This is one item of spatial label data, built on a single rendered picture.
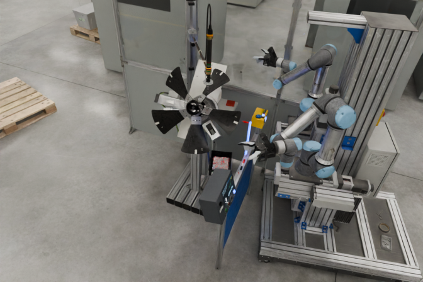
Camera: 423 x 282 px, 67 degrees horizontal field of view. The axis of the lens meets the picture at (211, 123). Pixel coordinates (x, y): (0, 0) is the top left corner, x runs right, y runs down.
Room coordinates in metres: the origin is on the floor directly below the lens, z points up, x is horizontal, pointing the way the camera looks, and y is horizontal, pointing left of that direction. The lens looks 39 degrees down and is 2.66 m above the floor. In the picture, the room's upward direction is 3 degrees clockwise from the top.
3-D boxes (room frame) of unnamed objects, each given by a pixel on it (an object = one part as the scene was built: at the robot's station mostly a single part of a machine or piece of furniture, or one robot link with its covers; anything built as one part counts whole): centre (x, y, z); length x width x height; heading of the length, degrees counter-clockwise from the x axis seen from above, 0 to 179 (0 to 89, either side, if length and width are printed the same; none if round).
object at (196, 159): (2.15, 0.13, 0.46); 0.09 x 0.05 x 0.91; 70
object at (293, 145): (1.37, -0.46, 1.43); 0.11 x 0.08 x 0.09; 108
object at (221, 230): (1.38, -0.12, 0.39); 0.04 x 0.04 x 0.78; 70
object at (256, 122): (2.15, -0.40, 1.02); 0.16 x 0.10 x 0.11; 160
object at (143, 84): (2.67, -0.21, 0.50); 2.59 x 0.03 x 0.91; 70
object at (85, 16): (6.10, 2.39, 0.31); 0.60 x 0.42 x 0.33; 151
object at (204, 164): (2.36, 0.05, 0.58); 0.09 x 0.05 x 1.15; 70
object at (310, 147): (1.57, -0.67, 1.20); 0.13 x 0.12 x 0.14; 18
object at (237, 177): (1.78, -0.26, 0.82); 0.90 x 0.04 x 0.08; 160
